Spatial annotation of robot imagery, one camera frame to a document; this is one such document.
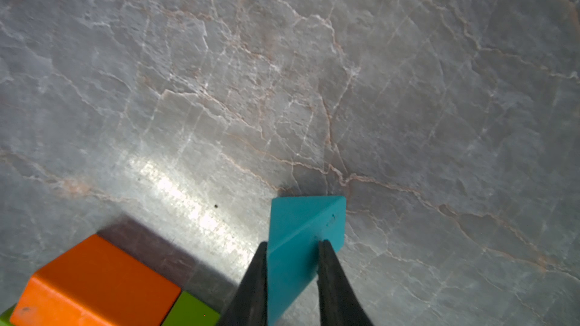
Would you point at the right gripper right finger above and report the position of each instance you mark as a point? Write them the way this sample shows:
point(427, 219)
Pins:
point(338, 302)

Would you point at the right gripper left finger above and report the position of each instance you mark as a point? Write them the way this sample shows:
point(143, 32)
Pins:
point(249, 305)

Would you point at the green block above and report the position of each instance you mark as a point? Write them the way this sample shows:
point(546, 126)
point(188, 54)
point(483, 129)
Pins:
point(5, 317)
point(189, 311)

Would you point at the teal small block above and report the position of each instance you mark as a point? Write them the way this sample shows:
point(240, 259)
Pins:
point(297, 226)

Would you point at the orange block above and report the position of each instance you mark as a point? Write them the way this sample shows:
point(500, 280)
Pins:
point(95, 283)

